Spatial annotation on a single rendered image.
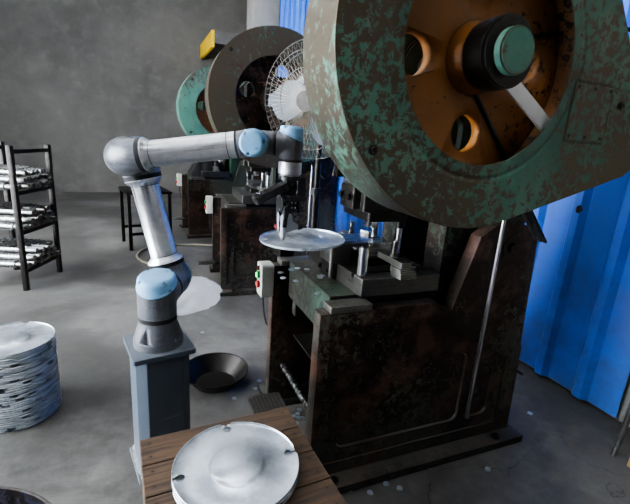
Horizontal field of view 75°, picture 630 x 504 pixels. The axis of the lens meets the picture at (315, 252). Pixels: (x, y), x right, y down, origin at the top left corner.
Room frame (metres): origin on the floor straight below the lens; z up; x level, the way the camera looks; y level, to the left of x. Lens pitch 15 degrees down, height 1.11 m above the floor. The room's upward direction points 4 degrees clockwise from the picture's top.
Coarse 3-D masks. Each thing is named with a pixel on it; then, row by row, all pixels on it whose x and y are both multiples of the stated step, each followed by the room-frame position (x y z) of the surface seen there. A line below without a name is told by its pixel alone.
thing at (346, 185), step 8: (344, 176) 1.48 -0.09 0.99; (344, 184) 1.45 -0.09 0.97; (344, 192) 1.44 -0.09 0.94; (352, 192) 1.39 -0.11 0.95; (360, 192) 1.39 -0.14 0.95; (344, 200) 1.44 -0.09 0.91; (352, 200) 1.39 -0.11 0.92; (360, 200) 1.40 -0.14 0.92; (368, 200) 1.38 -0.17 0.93; (352, 208) 1.39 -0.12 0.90; (360, 208) 1.39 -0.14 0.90; (368, 208) 1.38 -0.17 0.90; (376, 208) 1.39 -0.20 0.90; (384, 208) 1.41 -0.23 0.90
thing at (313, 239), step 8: (272, 232) 1.45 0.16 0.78; (288, 232) 1.46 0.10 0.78; (296, 232) 1.46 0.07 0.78; (304, 232) 1.46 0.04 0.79; (312, 232) 1.47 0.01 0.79; (320, 232) 1.47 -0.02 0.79; (328, 232) 1.47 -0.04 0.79; (264, 240) 1.33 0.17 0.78; (272, 240) 1.34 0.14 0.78; (280, 240) 1.34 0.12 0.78; (288, 240) 1.33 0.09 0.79; (296, 240) 1.32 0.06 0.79; (304, 240) 1.33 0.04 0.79; (312, 240) 1.33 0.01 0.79; (320, 240) 1.35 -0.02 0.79; (328, 240) 1.36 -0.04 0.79; (336, 240) 1.36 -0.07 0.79; (344, 240) 1.34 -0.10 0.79; (280, 248) 1.24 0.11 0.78; (288, 248) 1.23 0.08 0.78; (296, 248) 1.25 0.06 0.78; (312, 248) 1.25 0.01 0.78; (320, 248) 1.24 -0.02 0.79; (328, 248) 1.25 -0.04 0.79
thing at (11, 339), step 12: (12, 324) 1.52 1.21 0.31; (36, 324) 1.53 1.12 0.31; (48, 324) 1.53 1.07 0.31; (0, 336) 1.41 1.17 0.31; (12, 336) 1.41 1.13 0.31; (24, 336) 1.42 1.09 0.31; (36, 336) 1.44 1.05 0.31; (0, 348) 1.33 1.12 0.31; (12, 348) 1.34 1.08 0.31; (24, 348) 1.34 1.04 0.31; (36, 348) 1.35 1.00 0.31
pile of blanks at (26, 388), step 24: (0, 360) 1.28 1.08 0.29; (24, 360) 1.31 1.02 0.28; (48, 360) 1.39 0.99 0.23; (0, 384) 1.28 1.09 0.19; (24, 384) 1.30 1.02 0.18; (48, 384) 1.38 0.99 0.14; (0, 408) 1.27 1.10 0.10; (24, 408) 1.30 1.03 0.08; (48, 408) 1.37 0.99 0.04; (0, 432) 1.26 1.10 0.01
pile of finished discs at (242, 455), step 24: (216, 432) 0.90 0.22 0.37; (240, 432) 0.90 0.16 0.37; (264, 432) 0.91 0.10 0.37; (192, 456) 0.81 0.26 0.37; (216, 456) 0.81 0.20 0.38; (240, 456) 0.82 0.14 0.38; (264, 456) 0.83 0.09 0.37; (288, 456) 0.83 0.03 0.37; (192, 480) 0.74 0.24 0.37; (216, 480) 0.74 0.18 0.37; (240, 480) 0.75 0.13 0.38; (264, 480) 0.76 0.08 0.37; (288, 480) 0.76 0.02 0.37
